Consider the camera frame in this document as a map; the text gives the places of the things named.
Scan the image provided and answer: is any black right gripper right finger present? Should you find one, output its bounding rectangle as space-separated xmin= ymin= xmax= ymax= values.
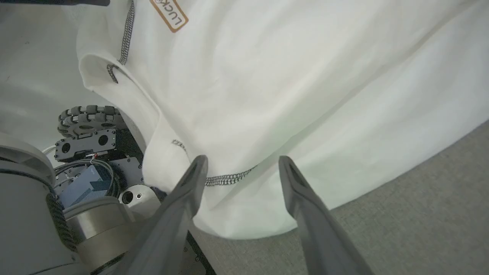
xmin=278 ymin=155 xmax=376 ymax=275

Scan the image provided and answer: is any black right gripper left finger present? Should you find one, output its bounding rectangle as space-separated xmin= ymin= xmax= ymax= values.
xmin=114 ymin=155 xmax=209 ymax=275

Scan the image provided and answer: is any white garment with black stitching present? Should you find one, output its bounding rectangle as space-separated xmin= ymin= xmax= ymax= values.
xmin=76 ymin=0 xmax=489 ymax=240

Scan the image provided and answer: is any silver round cap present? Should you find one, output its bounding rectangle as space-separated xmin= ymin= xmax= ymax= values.
xmin=118 ymin=184 xmax=162 ymax=221

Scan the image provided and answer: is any metallic waist joint cylinder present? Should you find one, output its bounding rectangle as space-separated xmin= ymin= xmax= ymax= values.
xmin=63 ymin=196 xmax=154 ymax=275

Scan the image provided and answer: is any blue-grey electronics box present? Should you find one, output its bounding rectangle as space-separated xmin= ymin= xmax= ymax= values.
xmin=59 ymin=165 xmax=112 ymax=209

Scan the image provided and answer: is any black corrugated conduit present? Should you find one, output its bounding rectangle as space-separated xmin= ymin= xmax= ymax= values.
xmin=45 ymin=192 xmax=79 ymax=253

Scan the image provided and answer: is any grey omni wheel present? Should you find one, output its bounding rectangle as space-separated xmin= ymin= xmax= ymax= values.
xmin=57 ymin=105 xmax=127 ymax=139

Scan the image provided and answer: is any light grey robot waist column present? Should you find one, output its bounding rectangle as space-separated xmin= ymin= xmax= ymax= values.
xmin=0 ymin=132 xmax=83 ymax=275

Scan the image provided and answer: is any black cable bundle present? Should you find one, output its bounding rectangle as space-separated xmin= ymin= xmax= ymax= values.
xmin=53 ymin=158 xmax=123 ymax=200

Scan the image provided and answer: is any grey bracket with round holes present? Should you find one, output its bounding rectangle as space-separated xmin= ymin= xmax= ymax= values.
xmin=54 ymin=128 xmax=117 ymax=162

